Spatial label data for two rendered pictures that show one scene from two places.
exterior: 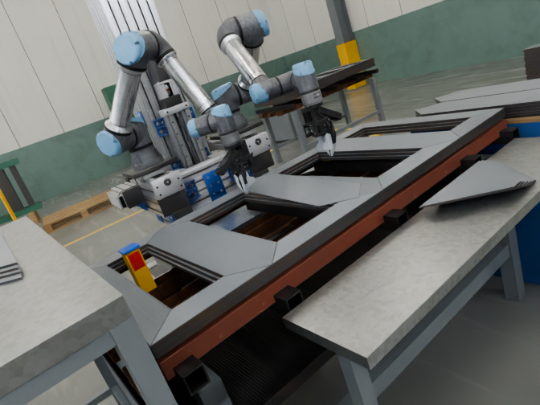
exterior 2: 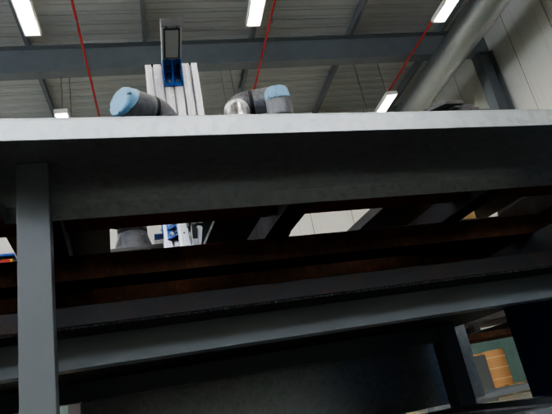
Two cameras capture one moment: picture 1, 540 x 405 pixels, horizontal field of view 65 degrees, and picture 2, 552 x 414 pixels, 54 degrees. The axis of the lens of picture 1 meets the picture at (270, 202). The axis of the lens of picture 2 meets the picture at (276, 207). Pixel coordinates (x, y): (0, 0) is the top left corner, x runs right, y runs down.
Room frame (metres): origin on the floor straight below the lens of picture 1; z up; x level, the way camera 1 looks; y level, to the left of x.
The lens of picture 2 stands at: (0.22, -0.52, 0.37)
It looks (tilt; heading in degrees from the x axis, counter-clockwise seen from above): 21 degrees up; 13
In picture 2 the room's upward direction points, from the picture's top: 11 degrees counter-clockwise
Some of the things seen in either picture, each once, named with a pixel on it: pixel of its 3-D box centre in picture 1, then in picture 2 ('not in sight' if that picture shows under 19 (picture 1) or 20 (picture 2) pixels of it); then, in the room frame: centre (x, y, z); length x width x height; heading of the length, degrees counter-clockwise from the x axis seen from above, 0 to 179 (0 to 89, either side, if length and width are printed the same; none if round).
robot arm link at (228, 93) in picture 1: (225, 97); not in sight; (2.26, 0.04, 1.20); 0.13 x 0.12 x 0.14; 105
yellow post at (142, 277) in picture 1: (141, 275); not in sight; (1.37, 0.50, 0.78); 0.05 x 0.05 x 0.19; 32
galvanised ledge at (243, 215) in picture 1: (276, 198); not in sight; (2.04, -0.03, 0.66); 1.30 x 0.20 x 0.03; 122
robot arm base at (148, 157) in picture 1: (145, 155); (133, 243); (2.03, 0.49, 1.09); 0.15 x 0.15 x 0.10
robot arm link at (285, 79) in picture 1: (291, 81); not in sight; (1.68, -0.23, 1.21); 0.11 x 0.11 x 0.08; 15
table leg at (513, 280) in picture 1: (505, 231); not in sight; (1.59, -0.91, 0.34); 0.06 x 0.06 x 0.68; 32
